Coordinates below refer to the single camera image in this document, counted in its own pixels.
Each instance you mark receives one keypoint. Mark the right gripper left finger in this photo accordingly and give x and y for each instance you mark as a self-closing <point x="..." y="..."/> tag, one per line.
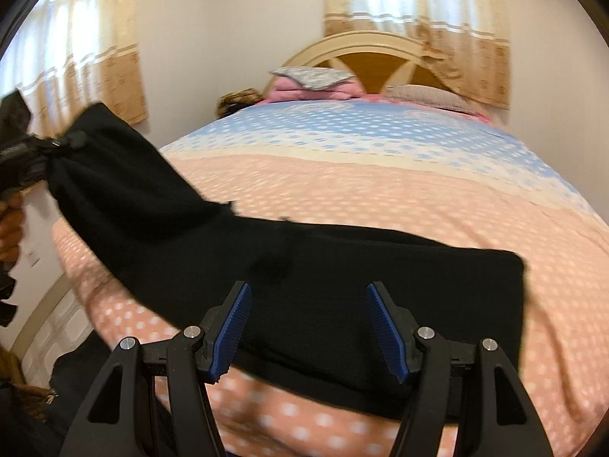
<point x="150" y="399"/>

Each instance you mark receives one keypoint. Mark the beige side window curtain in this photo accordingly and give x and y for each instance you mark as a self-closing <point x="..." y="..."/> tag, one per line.
<point x="70" y="53"/>

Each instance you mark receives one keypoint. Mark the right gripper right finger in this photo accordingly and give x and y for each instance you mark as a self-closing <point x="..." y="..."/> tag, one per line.
<point x="496" y="415"/>

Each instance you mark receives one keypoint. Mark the beige curtain behind bed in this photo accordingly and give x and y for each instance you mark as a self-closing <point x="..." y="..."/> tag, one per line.
<point x="467" y="42"/>

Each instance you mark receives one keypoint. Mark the polka dot bed cover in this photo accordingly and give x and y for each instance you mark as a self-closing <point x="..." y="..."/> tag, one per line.
<point x="397" y="167"/>

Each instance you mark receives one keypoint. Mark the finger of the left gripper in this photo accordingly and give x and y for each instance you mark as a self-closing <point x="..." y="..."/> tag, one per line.
<point x="70" y="140"/>

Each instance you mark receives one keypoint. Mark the grey patterned pillow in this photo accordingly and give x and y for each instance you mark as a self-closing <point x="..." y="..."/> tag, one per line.
<point x="314" y="78"/>

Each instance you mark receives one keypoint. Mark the cream wooden headboard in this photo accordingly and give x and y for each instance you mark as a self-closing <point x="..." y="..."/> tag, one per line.
<point x="380" y="60"/>

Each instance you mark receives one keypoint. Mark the black pants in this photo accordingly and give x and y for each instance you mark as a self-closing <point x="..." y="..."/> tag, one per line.
<point x="308" y="331"/>

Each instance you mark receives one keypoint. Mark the striped pillow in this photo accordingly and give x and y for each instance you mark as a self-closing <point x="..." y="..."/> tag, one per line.
<point x="429" y="96"/>

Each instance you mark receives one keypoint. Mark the person's left hand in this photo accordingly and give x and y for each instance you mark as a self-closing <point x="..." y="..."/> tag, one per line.
<point x="11" y="230"/>

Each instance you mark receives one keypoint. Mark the pink folded blanket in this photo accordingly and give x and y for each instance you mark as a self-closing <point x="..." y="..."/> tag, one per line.
<point x="285" y="89"/>

